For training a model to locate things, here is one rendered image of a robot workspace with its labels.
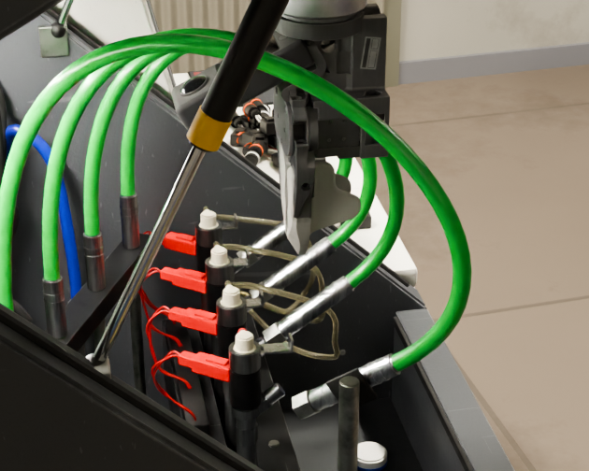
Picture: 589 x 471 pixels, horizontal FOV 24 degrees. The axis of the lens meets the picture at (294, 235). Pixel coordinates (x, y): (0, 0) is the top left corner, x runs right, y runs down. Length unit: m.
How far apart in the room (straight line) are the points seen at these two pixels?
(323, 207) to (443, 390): 0.38
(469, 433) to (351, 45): 0.47
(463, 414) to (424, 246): 2.36
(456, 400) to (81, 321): 0.40
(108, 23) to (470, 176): 2.84
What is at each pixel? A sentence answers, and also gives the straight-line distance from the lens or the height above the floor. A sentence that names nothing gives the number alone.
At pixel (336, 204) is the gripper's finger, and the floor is 1.26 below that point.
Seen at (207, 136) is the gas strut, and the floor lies 1.46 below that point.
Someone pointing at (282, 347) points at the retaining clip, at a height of 1.11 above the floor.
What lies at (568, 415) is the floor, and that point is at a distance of 3.11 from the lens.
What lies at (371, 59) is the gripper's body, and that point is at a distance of 1.08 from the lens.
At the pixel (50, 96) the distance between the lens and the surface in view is 1.04.
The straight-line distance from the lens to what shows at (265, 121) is 1.87.
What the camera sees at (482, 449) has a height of 0.95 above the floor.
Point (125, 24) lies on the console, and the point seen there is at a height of 1.30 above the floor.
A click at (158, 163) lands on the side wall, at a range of 1.44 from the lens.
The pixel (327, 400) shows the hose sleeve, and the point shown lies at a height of 1.14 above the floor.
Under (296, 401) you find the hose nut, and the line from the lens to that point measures 1.10.
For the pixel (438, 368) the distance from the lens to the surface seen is 1.48.
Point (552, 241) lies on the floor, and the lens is 3.83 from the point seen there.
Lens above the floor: 1.75
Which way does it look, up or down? 27 degrees down
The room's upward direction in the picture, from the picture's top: straight up
